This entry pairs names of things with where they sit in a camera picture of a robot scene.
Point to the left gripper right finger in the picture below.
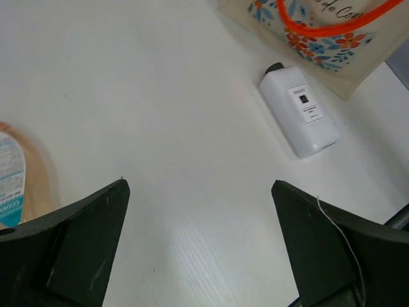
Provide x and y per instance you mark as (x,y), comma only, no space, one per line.
(341,259)

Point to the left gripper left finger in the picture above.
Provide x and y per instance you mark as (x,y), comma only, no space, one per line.
(65,257)

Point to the peach bottle pink cap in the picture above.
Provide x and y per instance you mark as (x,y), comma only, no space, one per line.
(26,193)

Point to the white rectangular bottle black cap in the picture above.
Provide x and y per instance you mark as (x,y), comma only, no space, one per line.
(299,113)

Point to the canvas tote bag orange handles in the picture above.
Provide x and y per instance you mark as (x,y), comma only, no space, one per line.
(336,44)

